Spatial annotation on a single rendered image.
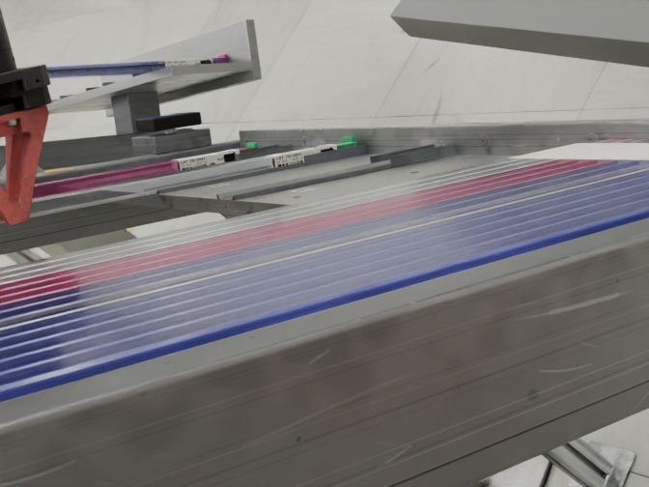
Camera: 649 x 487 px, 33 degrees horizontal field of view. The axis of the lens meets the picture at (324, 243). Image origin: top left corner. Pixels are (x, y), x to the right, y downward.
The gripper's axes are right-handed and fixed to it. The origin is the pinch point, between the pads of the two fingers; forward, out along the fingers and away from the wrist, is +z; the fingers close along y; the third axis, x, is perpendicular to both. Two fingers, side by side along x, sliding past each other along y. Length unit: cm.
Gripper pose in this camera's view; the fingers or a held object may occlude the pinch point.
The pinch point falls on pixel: (11, 211)
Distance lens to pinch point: 77.7
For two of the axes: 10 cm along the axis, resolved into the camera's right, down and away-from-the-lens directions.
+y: 5.8, 0.8, -8.1
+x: 7.9, -3.0, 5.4
